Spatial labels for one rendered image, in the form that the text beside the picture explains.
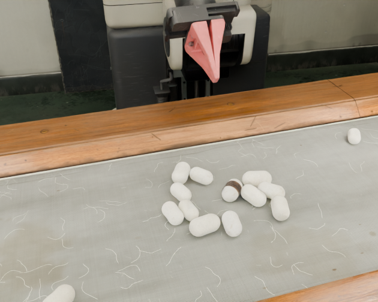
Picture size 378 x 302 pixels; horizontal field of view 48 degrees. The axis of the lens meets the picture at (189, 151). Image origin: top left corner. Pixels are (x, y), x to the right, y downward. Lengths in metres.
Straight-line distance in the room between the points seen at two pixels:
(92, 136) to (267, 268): 0.33
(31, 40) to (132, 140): 2.03
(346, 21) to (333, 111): 2.26
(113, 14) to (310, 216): 0.99
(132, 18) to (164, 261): 1.00
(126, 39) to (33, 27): 1.27
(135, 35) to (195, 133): 0.78
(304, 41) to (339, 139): 2.22
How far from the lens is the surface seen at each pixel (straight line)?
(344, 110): 0.76
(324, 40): 2.96
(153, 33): 1.39
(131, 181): 0.58
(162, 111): 0.70
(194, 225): 0.48
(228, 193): 0.53
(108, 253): 0.49
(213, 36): 0.59
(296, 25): 2.83
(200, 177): 0.56
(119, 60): 1.41
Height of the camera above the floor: 1.09
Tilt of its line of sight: 33 degrees down
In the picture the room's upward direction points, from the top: 1 degrees counter-clockwise
